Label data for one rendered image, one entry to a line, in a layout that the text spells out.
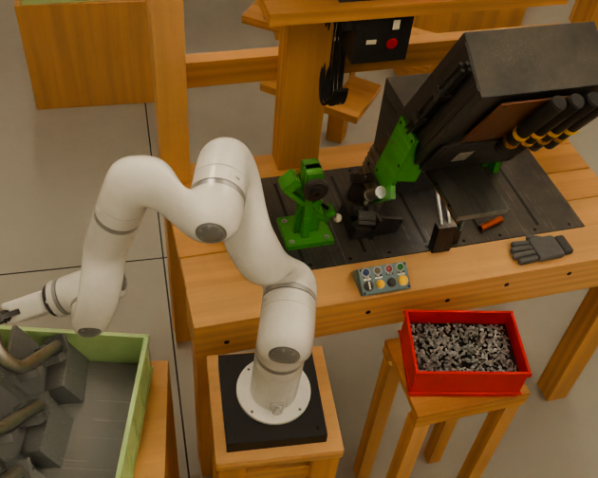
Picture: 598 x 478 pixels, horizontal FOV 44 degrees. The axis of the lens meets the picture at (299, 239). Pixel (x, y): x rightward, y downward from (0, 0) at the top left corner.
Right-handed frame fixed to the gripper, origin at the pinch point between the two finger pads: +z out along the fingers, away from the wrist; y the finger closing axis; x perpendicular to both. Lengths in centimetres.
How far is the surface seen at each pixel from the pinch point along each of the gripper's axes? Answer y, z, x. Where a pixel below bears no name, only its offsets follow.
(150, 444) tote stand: -25, -13, 42
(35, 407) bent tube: -6.9, 2.3, 22.2
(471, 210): -65, -107, 13
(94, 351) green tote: -30.5, -3.4, 15.8
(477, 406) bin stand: -57, -92, 65
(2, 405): -2.7, 7.3, 19.0
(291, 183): -57, -63, -10
